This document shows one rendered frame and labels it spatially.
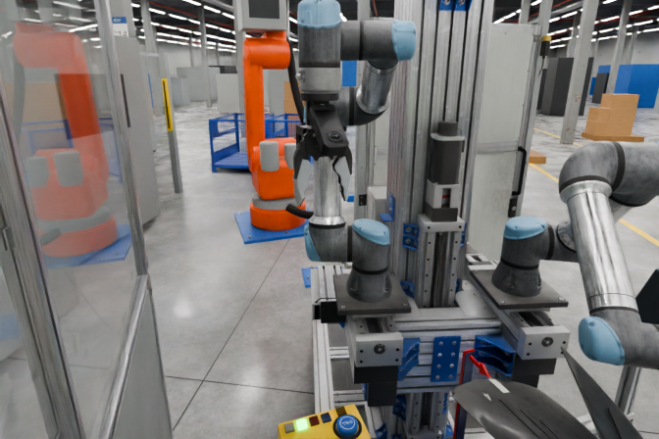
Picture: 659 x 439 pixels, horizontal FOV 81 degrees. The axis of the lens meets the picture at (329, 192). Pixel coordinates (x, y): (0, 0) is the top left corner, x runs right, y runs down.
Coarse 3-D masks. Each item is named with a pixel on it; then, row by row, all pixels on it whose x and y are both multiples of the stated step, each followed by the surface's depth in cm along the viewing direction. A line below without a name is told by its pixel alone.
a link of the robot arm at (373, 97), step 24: (360, 24) 74; (384, 24) 74; (408, 24) 74; (360, 48) 75; (384, 48) 75; (408, 48) 75; (384, 72) 83; (360, 96) 107; (384, 96) 100; (360, 120) 113
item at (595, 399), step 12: (576, 372) 34; (588, 384) 34; (588, 396) 32; (600, 396) 34; (588, 408) 30; (600, 408) 32; (612, 408) 35; (600, 420) 30; (612, 420) 32; (624, 420) 35; (600, 432) 28; (612, 432) 30; (624, 432) 32; (636, 432) 36
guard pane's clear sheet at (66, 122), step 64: (0, 0) 55; (64, 0) 84; (0, 64) 54; (64, 64) 80; (64, 128) 76; (64, 192) 73; (128, 192) 133; (0, 256) 49; (64, 256) 70; (128, 256) 124; (0, 320) 48; (64, 320) 67; (128, 320) 115; (0, 384) 46
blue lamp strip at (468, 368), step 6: (468, 354) 76; (474, 354) 77; (468, 360) 76; (468, 366) 77; (468, 372) 77; (462, 378) 78; (468, 378) 78; (462, 408) 80; (462, 414) 80; (462, 420) 81; (462, 426) 82; (456, 432) 82; (462, 432) 82; (456, 438) 82; (462, 438) 83
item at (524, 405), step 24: (480, 384) 64; (504, 384) 66; (480, 408) 59; (504, 408) 60; (528, 408) 61; (552, 408) 63; (504, 432) 55; (528, 432) 56; (552, 432) 57; (576, 432) 58
